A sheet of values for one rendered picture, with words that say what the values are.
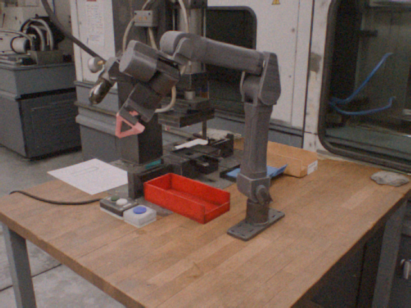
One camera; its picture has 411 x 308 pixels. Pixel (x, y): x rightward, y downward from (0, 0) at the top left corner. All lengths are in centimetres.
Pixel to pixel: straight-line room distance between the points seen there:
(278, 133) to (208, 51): 110
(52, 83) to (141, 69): 367
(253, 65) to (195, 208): 44
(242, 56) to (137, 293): 58
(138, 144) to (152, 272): 72
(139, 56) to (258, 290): 55
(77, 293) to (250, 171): 163
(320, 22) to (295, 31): 16
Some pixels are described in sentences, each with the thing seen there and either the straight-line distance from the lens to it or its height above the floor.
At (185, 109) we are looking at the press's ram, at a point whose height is 116.
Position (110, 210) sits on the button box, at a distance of 128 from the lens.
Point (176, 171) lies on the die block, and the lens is 145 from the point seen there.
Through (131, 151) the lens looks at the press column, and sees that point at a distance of 167.
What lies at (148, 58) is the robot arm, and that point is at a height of 138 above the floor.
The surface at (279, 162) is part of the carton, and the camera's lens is 158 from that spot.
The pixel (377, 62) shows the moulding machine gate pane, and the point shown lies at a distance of 172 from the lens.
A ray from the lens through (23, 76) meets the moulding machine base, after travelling 442.
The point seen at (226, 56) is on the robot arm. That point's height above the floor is 137.
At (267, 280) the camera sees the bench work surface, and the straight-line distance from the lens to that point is 99.
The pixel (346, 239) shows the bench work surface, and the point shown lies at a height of 90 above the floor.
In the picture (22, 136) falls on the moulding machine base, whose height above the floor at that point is 30.
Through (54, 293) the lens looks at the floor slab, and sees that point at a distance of 257.
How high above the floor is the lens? 147
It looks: 20 degrees down
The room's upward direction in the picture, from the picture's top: straight up
